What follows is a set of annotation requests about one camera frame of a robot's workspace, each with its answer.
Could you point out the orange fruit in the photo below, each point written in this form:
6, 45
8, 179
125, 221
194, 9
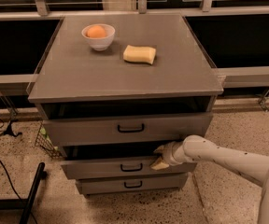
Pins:
96, 31

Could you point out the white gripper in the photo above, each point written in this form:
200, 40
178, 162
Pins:
171, 154

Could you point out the white ceramic bowl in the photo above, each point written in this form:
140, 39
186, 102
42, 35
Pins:
100, 44

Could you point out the grey top drawer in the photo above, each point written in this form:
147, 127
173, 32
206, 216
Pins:
132, 129

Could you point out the grey bottom drawer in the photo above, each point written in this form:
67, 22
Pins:
131, 183

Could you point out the metal window railing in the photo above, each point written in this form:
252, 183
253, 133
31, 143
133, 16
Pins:
134, 8

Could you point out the grey drawer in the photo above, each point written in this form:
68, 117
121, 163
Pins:
131, 183
115, 160
132, 129

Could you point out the grey drawer cabinet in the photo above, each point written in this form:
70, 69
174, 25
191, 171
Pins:
78, 82

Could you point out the black metal stand leg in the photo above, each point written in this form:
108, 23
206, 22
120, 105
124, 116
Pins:
26, 205

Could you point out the yellow sponge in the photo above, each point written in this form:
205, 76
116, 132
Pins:
135, 54

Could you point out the wire mesh basket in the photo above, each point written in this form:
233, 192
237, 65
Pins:
43, 141

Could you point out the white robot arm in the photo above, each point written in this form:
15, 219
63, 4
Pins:
194, 148

